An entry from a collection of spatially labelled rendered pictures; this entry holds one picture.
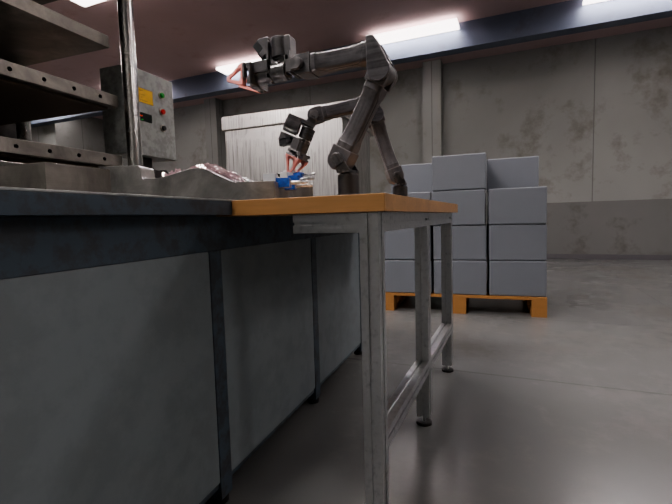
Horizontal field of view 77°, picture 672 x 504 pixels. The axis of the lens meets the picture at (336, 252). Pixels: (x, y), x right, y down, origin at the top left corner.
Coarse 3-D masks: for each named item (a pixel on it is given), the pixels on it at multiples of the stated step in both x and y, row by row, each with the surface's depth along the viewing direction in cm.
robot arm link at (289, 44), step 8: (272, 40) 127; (280, 40) 126; (288, 40) 126; (272, 48) 128; (280, 48) 127; (288, 48) 126; (272, 56) 128; (288, 56) 126; (288, 64) 124; (296, 64) 123; (288, 72) 126
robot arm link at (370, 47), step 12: (372, 36) 113; (348, 48) 119; (360, 48) 117; (372, 48) 114; (312, 60) 122; (324, 60) 122; (336, 60) 120; (348, 60) 119; (360, 60) 117; (372, 60) 114; (384, 60) 113; (300, 72) 124; (312, 72) 124; (324, 72) 125; (372, 72) 114; (384, 72) 113; (396, 72) 120
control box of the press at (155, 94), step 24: (120, 72) 191; (144, 72) 200; (120, 96) 193; (144, 96) 200; (168, 96) 216; (120, 120) 194; (144, 120) 200; (168, 120) 216; (120, 144) 195; (144, 144) 201; (168, 144) 216
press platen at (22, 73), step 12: (0, 60) 136; (0, 72) 136; (12, 72) 139; (24, 72) 143; (36, 72) 147; (36, 84) 147; (48, 84) 151; (60, 84) 155; (72, 84) 160; (72, 96) 162; (84, 96) 164; (96, 96) 169; (108, 96) 175; (108, 108) 180
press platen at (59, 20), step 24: (0, 0) 139; (24, 0) 146; (0, 24) 155; (24, 24) 156; (48, 24) 156; (72, 24) 163; (0, 48) 176; (24, 48) 176; (48, 48) 177; (72, 48) 178; (96, 48) 178
